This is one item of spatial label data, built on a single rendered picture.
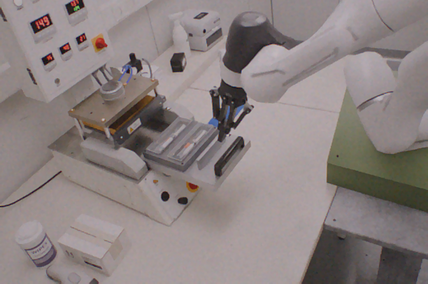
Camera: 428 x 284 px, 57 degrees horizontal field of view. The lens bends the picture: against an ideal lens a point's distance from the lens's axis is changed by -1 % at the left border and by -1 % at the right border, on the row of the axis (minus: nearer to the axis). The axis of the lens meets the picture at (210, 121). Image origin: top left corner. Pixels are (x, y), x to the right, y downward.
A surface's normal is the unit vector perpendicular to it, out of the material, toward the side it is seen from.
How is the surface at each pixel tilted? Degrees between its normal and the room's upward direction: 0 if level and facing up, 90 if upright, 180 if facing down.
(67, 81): 90
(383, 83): 36
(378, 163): 45
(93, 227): 1
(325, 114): 0
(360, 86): 64
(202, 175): 0
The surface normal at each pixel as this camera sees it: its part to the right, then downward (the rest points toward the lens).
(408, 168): -0.48, -0.16
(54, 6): 0.83, 0.22
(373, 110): -0.84, 0.04
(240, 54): -0.16, 0.70
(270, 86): -0.22, 0.49
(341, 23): -0.29, -0.11
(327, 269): -0.15, -0.79
